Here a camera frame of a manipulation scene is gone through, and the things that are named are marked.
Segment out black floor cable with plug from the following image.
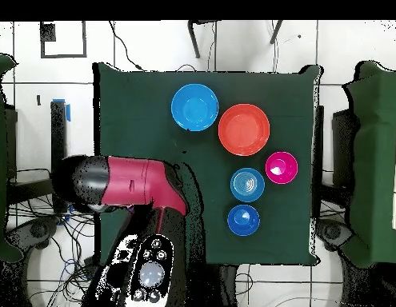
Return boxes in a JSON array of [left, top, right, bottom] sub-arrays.
[[108, 20, 145, 72]]

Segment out large light blue bowl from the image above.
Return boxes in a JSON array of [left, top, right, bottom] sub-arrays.
[[170, 83, 220, 133]]

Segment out orange plastic bowl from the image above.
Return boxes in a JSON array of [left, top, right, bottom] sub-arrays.
[[218, 102, 271, 157]]

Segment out black stand post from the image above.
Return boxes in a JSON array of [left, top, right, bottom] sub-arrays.
[[50, 100, 69, 213]]

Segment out black metal chair legs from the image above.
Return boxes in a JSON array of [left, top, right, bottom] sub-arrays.
[[186, 19, 284, 59]]

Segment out dark green table cloth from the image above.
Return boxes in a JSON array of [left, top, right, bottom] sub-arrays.
[[92, 62, 323, 268]]

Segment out dark blue bowl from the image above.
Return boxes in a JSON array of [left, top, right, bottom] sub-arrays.
[[226, 204, 261, 237]]

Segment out pink plastic bowl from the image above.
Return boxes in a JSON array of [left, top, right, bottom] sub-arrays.
[[265, 150, 299, 185]]

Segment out ribbed light blue bowl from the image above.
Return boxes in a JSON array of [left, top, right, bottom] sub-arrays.
[[230, 167, 266, 203]]

